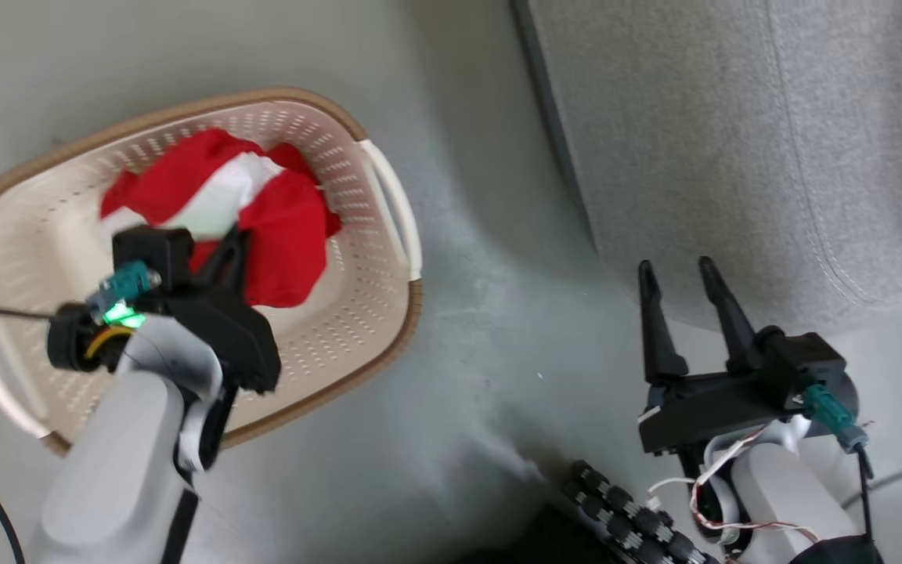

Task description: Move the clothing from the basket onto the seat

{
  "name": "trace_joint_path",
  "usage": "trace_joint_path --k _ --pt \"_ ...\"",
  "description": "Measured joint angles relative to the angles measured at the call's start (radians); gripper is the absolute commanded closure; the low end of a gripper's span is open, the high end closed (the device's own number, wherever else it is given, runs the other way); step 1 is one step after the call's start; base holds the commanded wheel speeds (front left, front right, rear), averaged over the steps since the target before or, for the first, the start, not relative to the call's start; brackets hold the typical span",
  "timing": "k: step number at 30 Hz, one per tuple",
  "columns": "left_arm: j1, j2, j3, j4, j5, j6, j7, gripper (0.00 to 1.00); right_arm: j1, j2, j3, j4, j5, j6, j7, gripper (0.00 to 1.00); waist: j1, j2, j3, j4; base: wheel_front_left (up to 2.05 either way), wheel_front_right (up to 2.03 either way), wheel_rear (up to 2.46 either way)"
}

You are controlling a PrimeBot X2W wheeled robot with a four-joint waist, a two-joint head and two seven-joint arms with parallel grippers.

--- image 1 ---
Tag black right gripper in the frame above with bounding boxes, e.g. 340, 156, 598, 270
637, 255, 804, 457

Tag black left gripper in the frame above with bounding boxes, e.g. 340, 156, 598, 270
134, 226, 282, 396

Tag red and white garment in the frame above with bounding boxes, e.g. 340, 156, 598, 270
99, 128, 343, 309

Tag cream perforated laundry basket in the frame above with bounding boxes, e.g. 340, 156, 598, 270
0, 86, 424, 457

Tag black roller wheel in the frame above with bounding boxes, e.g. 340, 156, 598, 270
563, 461, 723, 564

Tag grey fabric sofa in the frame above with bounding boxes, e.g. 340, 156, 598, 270
510, 0, 902, 336

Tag teal left cable connector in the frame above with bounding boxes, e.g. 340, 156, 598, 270
87, 261, 163, 319

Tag teal cable connector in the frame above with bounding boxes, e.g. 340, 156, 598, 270
802, 384, 870, 454
87, 261, 163, 319

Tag white and red wires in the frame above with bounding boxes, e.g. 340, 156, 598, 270
647, 423, 821, 546

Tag yellow wire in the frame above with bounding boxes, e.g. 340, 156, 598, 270
86, 327, 135, 358

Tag teal right cable connector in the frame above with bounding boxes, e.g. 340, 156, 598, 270
802, 384, 870, 454

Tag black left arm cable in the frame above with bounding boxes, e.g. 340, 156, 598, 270
0, 305, 57, 564

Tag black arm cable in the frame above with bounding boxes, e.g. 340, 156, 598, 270
0, 305, 57, 564
853, 445, 877, 541

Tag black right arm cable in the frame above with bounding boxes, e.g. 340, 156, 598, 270
853, 445, 877, 541

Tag grey floor cable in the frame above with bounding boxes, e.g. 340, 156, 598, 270
842, 461, 902, 510

